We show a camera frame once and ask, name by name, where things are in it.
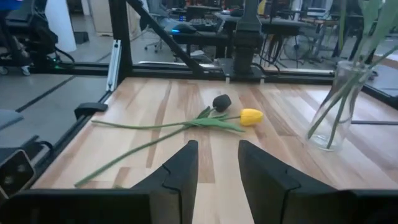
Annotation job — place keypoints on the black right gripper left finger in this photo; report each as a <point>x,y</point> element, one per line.
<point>177,199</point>

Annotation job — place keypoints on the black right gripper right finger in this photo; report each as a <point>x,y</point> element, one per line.
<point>280,202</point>

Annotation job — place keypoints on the black artificial tulip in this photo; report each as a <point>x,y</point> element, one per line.
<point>221,103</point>

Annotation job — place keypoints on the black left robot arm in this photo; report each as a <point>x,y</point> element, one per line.
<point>247,40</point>

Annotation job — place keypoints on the clear glass vase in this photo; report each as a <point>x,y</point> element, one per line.
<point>342,93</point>

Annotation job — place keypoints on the black table edge clamp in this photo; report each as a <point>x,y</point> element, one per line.
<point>90,109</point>

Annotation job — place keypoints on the floor fan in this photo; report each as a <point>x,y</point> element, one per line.
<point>297,46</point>

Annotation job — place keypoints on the black desk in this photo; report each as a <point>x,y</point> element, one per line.
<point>202,39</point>

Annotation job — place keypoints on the black computer mouse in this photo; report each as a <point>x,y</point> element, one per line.
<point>183,28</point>

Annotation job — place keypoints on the black keyboard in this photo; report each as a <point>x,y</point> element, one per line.
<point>203,24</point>

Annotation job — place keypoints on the office chair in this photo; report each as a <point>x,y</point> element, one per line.
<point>163,21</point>

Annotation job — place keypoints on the white pillar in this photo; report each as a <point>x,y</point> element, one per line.
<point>60,25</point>

